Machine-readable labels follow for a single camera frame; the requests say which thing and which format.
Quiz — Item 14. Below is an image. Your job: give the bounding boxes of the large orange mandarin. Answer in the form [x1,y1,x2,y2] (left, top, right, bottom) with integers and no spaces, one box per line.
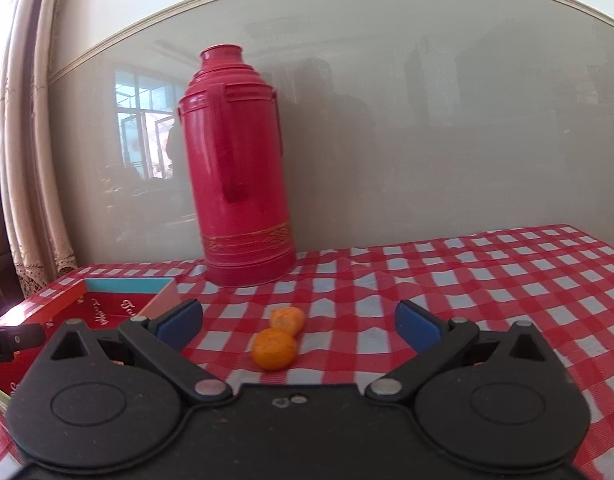
[251,328,298,372]

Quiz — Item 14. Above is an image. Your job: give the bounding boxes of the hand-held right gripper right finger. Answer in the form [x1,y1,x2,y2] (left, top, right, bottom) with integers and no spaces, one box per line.
[366,300,548,407]

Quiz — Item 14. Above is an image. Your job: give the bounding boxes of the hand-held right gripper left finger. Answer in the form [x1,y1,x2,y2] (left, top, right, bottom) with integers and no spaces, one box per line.
[49,299,234,407]

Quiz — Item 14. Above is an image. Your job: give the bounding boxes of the beige lace curtain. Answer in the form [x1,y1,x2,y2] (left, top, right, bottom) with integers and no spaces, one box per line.
[0,0,78,302]

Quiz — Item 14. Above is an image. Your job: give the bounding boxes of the colourful cardboard box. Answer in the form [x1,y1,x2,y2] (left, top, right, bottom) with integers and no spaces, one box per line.
[0,276,180,410]

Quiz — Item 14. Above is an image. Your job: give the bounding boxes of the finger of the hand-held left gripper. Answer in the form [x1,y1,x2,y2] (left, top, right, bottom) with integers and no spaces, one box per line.
[7,323,46,349]

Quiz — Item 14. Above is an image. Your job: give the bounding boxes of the peeled orange mandarin piece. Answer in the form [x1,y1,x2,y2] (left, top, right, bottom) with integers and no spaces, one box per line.
[270,307,306,336]

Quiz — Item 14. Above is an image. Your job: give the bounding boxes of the red thermos flask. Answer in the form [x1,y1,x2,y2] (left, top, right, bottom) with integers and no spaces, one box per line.
[177,45,298,287]

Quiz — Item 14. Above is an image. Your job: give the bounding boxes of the red checked tablecloth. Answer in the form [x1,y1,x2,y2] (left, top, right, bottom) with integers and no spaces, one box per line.
[0,224,614,480]

